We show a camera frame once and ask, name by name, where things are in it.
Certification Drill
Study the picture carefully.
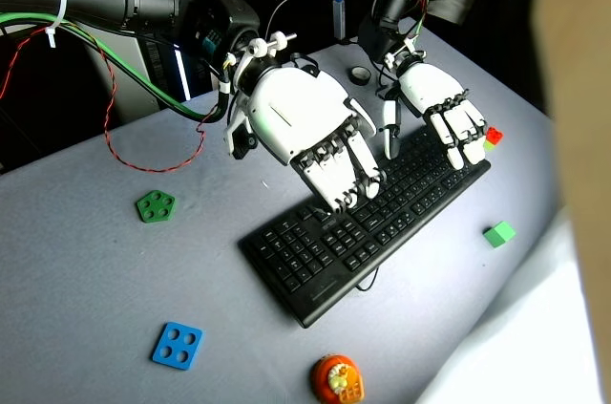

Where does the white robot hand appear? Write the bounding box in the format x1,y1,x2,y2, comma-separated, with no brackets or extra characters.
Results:
380,60,489,172
244,63,388,216

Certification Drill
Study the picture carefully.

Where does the black computer keyboard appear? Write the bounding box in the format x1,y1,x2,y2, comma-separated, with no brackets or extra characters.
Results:
237,124,493,330

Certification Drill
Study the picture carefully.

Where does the grey usb adapter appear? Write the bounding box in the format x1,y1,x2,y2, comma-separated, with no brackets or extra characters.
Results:
331,0,347,41

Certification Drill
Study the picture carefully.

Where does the tan board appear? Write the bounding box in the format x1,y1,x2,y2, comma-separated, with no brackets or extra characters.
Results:
533,0,611,404

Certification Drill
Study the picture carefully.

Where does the green cube block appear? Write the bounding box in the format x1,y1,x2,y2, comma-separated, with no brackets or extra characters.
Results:
482,221,517,249

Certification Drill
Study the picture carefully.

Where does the green pentagon holed plate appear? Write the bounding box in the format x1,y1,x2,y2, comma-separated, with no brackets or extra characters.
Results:
136,189,178,224

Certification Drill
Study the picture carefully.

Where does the blue square four-hole plate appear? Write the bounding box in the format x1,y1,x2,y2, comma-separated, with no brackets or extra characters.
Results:
151,321,204,372

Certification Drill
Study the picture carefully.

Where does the grey table cloth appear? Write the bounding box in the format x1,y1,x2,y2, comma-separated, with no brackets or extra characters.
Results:
0,30,567,404

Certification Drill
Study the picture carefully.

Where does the orange toy cake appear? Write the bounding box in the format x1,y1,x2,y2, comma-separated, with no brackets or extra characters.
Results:
309,353,366,404

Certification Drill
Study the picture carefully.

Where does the black keyboard cable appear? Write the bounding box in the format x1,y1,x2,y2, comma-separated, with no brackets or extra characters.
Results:
355,267,382,293

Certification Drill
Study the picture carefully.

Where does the red twisted cable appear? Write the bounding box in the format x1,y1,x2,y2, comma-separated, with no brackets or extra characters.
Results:
0,26,221,174

